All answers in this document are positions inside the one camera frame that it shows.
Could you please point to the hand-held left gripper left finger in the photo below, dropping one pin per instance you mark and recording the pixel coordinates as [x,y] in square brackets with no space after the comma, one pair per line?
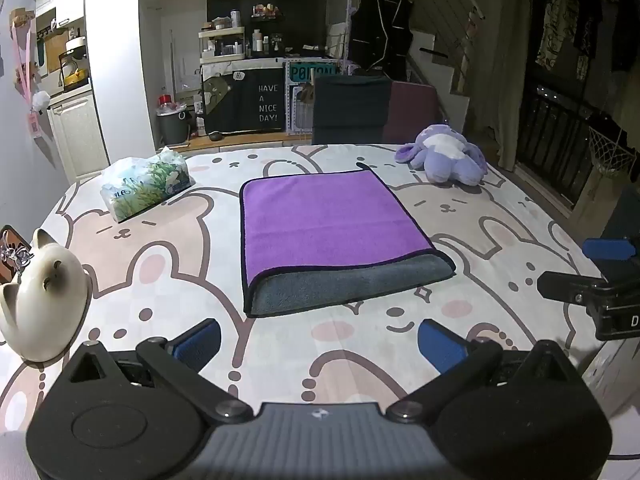
[196,344]

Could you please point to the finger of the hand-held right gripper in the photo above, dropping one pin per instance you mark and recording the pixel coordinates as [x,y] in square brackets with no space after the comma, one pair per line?
[607,249]
[565,287]

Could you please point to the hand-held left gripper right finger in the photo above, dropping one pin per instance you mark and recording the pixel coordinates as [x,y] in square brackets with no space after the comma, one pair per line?
[442,351]

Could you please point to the purple and grey towel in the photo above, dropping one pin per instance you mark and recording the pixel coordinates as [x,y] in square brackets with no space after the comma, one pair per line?
[325,215]

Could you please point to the bear printed bedsheet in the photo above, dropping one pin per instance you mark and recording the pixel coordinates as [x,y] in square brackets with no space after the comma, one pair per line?
[500,270]

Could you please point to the white net basket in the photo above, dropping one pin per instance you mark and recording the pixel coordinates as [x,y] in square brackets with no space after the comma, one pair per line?
[607,152]

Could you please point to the white cat figurine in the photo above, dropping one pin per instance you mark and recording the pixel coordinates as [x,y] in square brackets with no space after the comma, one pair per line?
[45,300]

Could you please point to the tissue pack with green print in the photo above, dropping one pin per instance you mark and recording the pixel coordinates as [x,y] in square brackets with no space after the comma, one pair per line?
[145,185]

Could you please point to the purple plush toy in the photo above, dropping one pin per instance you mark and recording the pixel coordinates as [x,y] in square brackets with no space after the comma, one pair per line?
[445,156]

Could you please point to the beige curtain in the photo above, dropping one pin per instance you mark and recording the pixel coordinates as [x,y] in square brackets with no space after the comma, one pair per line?
[512,75]

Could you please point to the keyring with brown tag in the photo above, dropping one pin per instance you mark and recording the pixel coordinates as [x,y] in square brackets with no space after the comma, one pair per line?
[12,255]

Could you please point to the grey trash bin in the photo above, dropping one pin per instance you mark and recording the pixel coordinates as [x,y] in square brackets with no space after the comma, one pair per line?
[172,127]

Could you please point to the dark hanging shirt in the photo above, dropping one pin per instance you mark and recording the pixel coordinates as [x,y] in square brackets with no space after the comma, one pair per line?
[590,25]

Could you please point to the maroon folded mat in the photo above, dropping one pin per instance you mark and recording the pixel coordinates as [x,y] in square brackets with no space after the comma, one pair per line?
[414,110]

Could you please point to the patterned hanging garment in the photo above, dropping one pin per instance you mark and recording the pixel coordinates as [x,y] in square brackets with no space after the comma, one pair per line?
[557,20]

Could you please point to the white floor cabinet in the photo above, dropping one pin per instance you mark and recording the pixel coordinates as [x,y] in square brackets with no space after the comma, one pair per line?
[77,135]

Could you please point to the black lettered cloth curtain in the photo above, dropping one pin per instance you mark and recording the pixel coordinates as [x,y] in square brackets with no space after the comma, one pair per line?
[250,107]

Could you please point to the dark chair back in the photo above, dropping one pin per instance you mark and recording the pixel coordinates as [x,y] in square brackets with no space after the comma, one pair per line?
[350,110]

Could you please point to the white shelf rack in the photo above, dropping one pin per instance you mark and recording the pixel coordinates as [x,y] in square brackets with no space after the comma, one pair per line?
[222,42]

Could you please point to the black kitchen appliance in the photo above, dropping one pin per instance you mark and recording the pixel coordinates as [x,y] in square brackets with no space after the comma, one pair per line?
[75,65]

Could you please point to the black hanging jacket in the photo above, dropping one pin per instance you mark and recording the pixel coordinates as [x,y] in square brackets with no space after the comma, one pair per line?
[380,30]

